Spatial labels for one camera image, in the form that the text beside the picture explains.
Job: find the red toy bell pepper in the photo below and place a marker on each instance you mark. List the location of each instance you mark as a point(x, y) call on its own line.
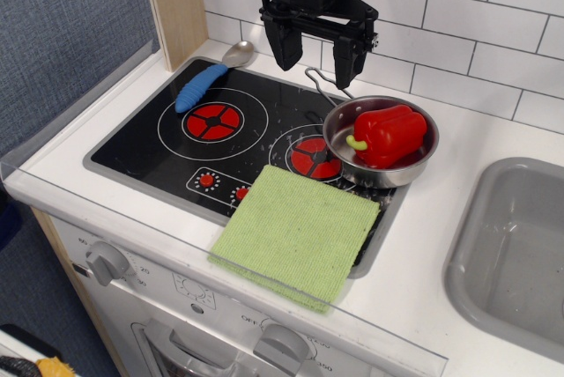
point(382, 137)

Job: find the blue handled metal spoon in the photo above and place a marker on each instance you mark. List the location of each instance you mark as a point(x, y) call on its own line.
point(238, 55)

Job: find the grey left oven knob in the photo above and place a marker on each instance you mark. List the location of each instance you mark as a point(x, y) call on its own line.
point(106, 262)

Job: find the green woven cloth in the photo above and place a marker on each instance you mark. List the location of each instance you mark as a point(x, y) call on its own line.
point(296, 237)

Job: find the grey right oven knob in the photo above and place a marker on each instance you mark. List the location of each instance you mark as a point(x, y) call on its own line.
point(282, 348)

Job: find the grey oven knob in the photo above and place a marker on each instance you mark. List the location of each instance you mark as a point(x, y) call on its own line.
point(106, 262)
point(282, 348)

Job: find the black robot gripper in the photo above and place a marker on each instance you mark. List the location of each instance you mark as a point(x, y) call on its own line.
point(285, 20)

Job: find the stainless steel pot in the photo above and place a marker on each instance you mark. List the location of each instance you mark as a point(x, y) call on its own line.
point(338, 124)

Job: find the grey toy sink basin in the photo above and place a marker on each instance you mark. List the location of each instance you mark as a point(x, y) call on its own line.
point(505, 271)

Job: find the wooden side post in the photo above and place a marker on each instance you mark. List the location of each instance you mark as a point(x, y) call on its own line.
point(181, 28)

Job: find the black toy stovetop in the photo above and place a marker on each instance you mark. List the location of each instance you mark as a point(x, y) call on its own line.
point(205, 160)

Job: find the yellow object at corner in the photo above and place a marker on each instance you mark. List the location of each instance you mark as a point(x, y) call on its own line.
point(54, 367)

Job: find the white toy oven front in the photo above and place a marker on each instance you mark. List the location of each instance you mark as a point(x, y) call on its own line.
point(161, 323)

